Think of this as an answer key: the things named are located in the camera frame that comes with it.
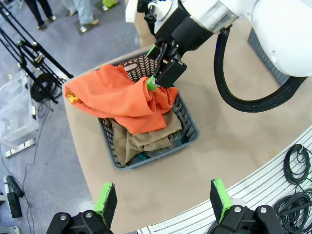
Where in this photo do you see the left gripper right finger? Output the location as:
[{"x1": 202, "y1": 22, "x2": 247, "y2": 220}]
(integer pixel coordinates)
[{"x1": 210, "y1": 178, "x2": 285, "y2": 234}]

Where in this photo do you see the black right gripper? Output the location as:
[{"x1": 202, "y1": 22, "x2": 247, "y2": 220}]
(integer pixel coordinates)
[{"x1": 146, "y1": 6, "x2": 215, "y2": 91}]

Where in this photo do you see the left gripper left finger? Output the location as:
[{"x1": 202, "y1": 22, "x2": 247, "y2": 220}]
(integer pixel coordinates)
[{"x1": 46, "y1": 182, "x2": 118, "y2": 234}]

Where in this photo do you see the orange garment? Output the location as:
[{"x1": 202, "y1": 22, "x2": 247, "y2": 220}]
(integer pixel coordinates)
[{"x1": 64, "y1": 64, "x2": 179, "y2": 135}]

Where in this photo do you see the teal garment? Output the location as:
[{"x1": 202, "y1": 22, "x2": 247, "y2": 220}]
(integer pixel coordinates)
[{"x1": 135, "y1": 136, "x2": 188, "y2": 161}]

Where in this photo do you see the beige garment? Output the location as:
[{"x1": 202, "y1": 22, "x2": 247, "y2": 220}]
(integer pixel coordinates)
[{"x1": 111, "y1": 111, "x2": 183, "y2": 166}]

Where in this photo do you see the person's right forearm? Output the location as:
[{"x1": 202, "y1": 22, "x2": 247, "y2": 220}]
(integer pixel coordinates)
[{"x1": 134, "y1": 16, "x2": 157, "y2": 48}]

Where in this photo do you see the black floor block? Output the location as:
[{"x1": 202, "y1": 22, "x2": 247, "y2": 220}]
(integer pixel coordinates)
[
  {"x1": 6, "y1": 192, "x2": 23, "y2": 218},
  {"x1": 5, "y1": 175, "x2": 25, "y2": 198}
]

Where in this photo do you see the mannequin in light blue fleece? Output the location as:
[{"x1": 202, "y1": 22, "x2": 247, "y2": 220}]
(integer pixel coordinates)
[{"x1": 60, "y1": 0, "x2": 100, "y2": 33}]

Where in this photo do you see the white floor bar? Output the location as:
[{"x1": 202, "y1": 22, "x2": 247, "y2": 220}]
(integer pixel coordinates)
[{"x1": 4, "y1": 138, "x2": 37, "y2": 158}]

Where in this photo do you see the clear plastic storage bin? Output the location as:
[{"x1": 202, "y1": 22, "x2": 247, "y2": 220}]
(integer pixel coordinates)
[{"x1": 0, "y1": 70, "x2": 39, "y2": 142}]

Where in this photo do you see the aluminium profile frame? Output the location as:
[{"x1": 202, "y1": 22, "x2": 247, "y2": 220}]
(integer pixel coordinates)
[{"x1": 136, "y1": 126, "x2": 312, "y2": 234}]

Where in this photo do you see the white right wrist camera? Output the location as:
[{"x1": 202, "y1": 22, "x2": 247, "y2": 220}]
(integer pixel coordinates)
[{"x1": 125, "y1": 0, "x2": 171, "y2": 24}]

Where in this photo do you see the black coiled cable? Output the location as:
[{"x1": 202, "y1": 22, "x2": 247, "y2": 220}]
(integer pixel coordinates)
[
  {"x1": 283, "y1": 143, "x2": 312, "y2": 184},
  {"x1": 30, "y1": 72, "x2": 63, "y2": 103},
  {"x1": 272, "y1": 192, "x2": 312, "y2": 234}
]

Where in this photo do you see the thin black floor cable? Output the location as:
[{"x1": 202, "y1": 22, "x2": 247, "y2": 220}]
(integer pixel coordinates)
[{"x1": 0, "y1": 102, "x2": 52, "y2": 234}]

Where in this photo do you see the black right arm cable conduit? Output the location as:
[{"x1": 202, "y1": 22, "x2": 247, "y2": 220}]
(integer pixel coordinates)
[{"x1": 214, "y1": 28, "x2": 308, "y2": 113}]

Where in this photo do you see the black camera tripod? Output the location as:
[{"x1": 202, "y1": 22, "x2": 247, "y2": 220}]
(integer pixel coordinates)
[{"x1": 0, "y1": 2, "x2": 74, "y2": 104}]

